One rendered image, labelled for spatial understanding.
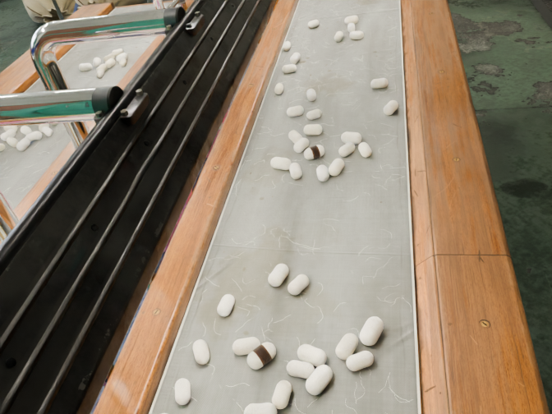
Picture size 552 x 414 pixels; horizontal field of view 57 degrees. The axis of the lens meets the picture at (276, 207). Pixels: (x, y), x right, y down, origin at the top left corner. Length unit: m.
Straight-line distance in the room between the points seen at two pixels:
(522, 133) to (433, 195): 1.58
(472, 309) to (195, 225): 0.41
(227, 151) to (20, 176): 0.44
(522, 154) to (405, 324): 1.63
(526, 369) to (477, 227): 0.21
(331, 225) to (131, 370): 0.35
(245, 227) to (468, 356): 0.38
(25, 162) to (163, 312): 0.60
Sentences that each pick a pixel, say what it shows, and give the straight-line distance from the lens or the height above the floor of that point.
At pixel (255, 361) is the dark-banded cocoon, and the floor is 0.76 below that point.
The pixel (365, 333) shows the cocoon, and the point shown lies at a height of 0.76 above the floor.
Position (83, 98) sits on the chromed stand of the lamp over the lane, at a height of 1.12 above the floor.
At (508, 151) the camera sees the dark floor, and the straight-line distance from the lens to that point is 2.23.
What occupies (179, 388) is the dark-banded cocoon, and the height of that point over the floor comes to 0.76.
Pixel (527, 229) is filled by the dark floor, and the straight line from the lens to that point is 1.88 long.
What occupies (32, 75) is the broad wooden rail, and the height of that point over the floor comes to 0.76.
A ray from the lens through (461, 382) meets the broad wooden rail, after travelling 0.58.
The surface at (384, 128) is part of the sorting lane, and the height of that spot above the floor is 0.74.
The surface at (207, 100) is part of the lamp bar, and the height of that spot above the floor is 1.07.
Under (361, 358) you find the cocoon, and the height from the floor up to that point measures 0.76.
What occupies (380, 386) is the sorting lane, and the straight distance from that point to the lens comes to 0.60.
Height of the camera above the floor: 1.26
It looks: 40 degrees down
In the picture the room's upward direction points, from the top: 12 degrees counter-clockwise
